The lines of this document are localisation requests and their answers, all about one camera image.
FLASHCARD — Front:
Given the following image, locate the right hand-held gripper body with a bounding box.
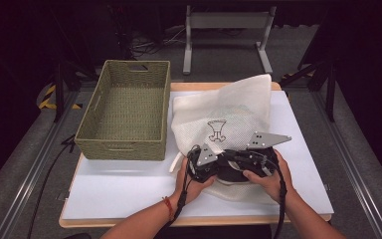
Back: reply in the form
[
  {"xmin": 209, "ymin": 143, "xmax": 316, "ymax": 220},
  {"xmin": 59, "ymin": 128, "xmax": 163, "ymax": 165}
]
[{"xmin": 224, "ymin": 131, "xmax": 292, "ymax": 179}]

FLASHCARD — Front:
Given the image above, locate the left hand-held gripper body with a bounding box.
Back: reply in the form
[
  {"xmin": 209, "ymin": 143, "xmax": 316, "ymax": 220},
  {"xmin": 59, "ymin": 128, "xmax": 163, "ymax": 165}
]
[{"xmin": 186, "ymin": 142, "xmax": 221, "ymax": 184}]

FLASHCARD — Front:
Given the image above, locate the cream mesh laundry bag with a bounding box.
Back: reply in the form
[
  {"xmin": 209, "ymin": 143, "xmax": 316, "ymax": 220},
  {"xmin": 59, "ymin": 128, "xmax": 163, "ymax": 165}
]
[{"xmin": 168, "ymin": 73, "xmax": 279, "ymax": 205}]

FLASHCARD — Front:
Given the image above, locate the green woven basket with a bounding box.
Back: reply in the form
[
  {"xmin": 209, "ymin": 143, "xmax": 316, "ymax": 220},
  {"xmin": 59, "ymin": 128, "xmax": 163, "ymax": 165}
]
[{"xmin": 74, "ymin": 59, "xmax": 172, "ymax": 162}]

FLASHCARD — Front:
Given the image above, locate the person's left hand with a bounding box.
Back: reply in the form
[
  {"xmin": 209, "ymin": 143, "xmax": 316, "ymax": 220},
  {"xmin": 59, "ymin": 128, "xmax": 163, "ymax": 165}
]
[{"xmin": 173, "ymin": 156, "xmax": 218, "ymax": 205}]

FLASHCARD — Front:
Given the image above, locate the person's right hand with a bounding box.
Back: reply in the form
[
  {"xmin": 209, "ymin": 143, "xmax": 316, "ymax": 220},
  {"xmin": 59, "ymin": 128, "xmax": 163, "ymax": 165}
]
[{"xmin": 242, "ymin": 148, "xmax": 295, "ymax": 204}]

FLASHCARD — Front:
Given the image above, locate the person's dark clothing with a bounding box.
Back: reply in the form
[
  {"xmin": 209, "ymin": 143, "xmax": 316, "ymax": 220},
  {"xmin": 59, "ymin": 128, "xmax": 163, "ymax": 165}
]
[{"xmin": 63, "ymin": 225, "xmax": 274, "ymax": 239}]

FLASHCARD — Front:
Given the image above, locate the black metal stand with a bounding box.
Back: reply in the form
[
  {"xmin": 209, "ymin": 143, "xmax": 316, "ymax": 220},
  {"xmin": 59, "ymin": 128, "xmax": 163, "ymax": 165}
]
[
  {"xmin": 51, "ymin": 59, "xmax": 99, "ymax": 123},
  {"xmin": 279, "ymin": 59, "xmax": 338, "ymax": 123}
]

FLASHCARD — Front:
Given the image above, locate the white table board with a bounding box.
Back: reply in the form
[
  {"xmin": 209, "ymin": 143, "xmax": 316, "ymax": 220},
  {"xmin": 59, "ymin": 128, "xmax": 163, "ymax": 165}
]
[{"xmin": 62, "ymin": 91, "xmax": 335, "ymax": 221}]

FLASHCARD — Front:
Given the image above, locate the grey metal stand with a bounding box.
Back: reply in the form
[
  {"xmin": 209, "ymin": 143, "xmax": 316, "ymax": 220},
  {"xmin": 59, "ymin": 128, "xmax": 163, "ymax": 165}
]
[{"xmin": 182, "ymin": 4, "xmax": 278, "ymax": 77}]

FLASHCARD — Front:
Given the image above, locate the black and yellow hazard tape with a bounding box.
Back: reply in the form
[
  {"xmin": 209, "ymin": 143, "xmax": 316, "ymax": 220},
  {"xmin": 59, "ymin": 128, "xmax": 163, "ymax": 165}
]
[{"xmin": 38, "ymin": 84, "xmax": 83, "ymax": 111}]

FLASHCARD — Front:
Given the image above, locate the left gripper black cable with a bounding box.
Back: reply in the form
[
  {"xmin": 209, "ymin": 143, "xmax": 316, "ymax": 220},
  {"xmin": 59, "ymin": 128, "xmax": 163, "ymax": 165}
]
[{"xmin": 164, "ymin": 143, "xmax": 202, "ymax": 231}]

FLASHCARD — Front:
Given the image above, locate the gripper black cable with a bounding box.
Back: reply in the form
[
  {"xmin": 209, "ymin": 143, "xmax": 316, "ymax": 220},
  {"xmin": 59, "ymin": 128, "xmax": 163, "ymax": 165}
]
[
  {"xmin": 271, "ymin": 158, "xmax": 288, "ymax": 239},
  {"xmin": 164, "ymin": 143, "xmax": 202, "ymax": 231}
]

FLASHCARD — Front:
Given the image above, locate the red bracelet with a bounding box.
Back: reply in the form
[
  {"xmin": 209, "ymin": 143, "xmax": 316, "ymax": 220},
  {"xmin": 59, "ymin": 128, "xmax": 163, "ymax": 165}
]
[{"xmin": 161, "ymin": 195, "xmax": 175, "ymax": 222}]

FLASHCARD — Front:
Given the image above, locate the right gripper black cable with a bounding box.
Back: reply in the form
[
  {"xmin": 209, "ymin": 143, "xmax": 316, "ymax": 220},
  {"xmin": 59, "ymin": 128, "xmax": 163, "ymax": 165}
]
[{"xmin": 271, "ymin": 158, "xmax": 288, "ymax": 239}]

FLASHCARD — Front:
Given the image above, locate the aluminium floor rail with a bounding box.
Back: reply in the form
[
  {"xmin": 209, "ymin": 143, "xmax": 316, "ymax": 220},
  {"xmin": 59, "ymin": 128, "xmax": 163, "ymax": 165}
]
[
  {"xmin": 310, "ymin": 90, "xmax": 382, "ymax": 239},
  {"xmin": 0, "ymin": 91, "xmax": 81, "ymax": 239}
]

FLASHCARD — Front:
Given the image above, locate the tangle of floor cables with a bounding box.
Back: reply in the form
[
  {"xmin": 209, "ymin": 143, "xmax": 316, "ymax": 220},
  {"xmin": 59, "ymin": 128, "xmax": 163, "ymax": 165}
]
[{"xmin": 125, "ymin": 25, "xmax": 189, "ymax": 58}]

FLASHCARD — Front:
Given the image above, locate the black floor cable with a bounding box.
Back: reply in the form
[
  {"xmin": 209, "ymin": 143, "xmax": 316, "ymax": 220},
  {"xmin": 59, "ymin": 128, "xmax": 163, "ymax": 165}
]
[{"xmin": 26, "ymin": 133, "xmax": 78, "ymax": 239}]

